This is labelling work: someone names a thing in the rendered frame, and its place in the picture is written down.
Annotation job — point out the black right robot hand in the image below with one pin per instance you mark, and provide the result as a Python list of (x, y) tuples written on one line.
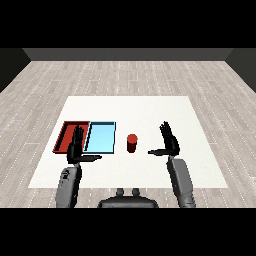
[(170, 144)]

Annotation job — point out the light blue shallow open box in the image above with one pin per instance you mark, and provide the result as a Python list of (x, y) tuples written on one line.
[(101, 138)]

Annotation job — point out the red shallow open box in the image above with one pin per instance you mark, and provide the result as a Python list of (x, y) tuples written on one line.
[(65, 138)]

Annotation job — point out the dark grey robot body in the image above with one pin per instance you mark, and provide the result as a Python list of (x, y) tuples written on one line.
[(128, 201)]

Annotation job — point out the small red can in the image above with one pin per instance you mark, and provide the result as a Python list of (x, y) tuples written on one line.
[(132, 144)]

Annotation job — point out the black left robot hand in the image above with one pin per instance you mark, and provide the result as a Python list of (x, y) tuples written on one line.
[(74, 150)]

